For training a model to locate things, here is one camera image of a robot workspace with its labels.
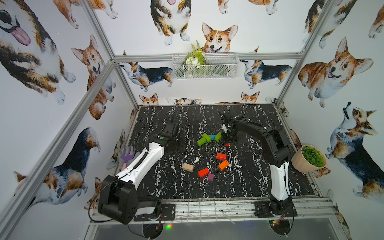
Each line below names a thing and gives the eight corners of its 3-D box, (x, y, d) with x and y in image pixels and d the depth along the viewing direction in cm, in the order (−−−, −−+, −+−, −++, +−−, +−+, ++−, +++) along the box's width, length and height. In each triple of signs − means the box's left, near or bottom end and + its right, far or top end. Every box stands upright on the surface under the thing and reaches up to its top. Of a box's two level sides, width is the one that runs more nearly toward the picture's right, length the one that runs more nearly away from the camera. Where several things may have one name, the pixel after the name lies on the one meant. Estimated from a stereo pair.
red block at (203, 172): (200, 178, 87) (200, 176, 85) (197, 172, 89) (197, 171, 87) (209, 173, 88) (210, 172, 86) (207, 168, 90) (207, 167, 89)
